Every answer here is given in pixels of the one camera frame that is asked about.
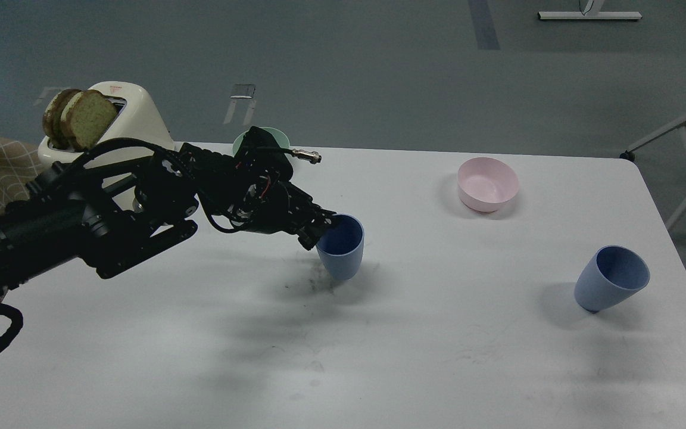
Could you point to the toast slice front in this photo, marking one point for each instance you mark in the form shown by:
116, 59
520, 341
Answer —
85, 118

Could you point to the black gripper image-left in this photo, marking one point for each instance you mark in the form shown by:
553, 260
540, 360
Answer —
264, 200

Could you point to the white stand base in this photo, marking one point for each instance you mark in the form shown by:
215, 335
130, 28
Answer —
591, 11

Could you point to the green bowl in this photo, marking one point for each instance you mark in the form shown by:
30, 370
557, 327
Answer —
280, 137

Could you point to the blue cup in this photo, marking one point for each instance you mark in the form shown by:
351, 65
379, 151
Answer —
613, 274
341, 248

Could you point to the toast slice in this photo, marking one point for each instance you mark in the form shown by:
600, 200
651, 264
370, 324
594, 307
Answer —
51, 120
85, 118

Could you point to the cream toaster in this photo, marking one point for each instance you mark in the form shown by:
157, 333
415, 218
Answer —
138, 118

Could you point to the pink bowl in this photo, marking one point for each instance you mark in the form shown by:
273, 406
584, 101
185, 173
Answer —
486, 184

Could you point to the toast slice back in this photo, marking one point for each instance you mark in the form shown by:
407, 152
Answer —
51, 120

